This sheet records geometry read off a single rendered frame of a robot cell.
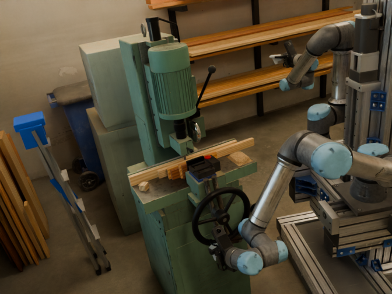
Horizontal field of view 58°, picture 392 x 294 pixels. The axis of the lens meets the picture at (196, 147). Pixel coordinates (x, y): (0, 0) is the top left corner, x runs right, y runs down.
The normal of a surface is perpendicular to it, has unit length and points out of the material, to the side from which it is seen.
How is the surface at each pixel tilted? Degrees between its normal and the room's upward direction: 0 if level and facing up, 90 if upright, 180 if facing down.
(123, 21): 90
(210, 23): 90
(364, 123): 90
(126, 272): 0
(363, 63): 90
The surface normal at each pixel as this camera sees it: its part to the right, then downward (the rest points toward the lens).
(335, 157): 0.26, 0.33
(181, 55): 0.70, 0.23
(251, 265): 0.32, -0.14
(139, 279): -0.13, -0.89
